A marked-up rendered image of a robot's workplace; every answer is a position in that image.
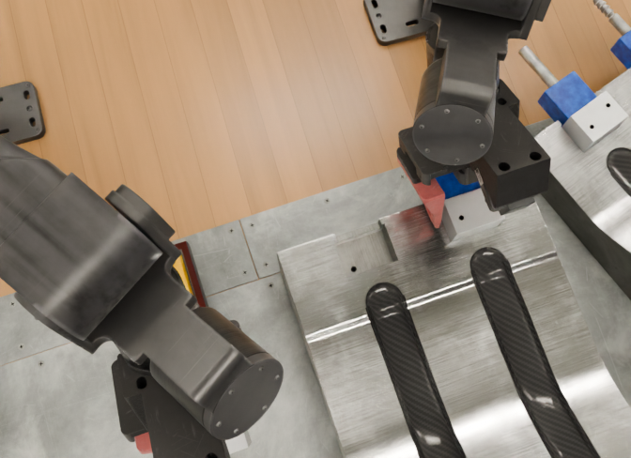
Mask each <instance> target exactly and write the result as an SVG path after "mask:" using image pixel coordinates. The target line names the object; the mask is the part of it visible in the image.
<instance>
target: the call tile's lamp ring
mask: <svg viewBox="0 0 631 458"><path fill-rule="evenodd" d="M175 246H176V247H177V248H178V249H179V250H182V252H183V255H184V258H185V262H186V265H187V268H188V271H189V274H190V277H191V280H192V286H193V289H194V293H195V295H196V298H197V301H198V304H199V305H200V307H206V303H205V301H204V298H203V295H202V291H201V288H200V285H199V282H198V279H197V276H196V273H195V270H194V266H193V263H192V258H191V255H190V252H189V249H188V245H187V242H186V241H184V242H181V243H178V244H176V245H175Z"/></svg>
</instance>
